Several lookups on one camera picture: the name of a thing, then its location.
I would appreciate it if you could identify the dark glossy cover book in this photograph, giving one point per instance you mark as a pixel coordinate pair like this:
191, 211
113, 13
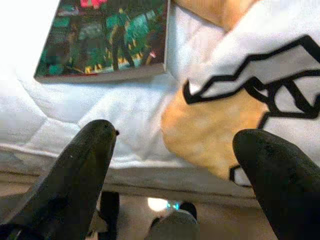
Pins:
100, 45

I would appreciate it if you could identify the yellow cartoon print quilt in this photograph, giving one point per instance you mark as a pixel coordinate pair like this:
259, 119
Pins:
212, 130

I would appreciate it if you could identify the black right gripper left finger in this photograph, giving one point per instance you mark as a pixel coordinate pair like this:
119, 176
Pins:
75, 175

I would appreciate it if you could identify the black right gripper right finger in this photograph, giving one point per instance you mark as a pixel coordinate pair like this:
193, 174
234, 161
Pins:
282, 187

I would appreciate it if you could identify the bed with white mattress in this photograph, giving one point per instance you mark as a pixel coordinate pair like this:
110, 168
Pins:
112, 107

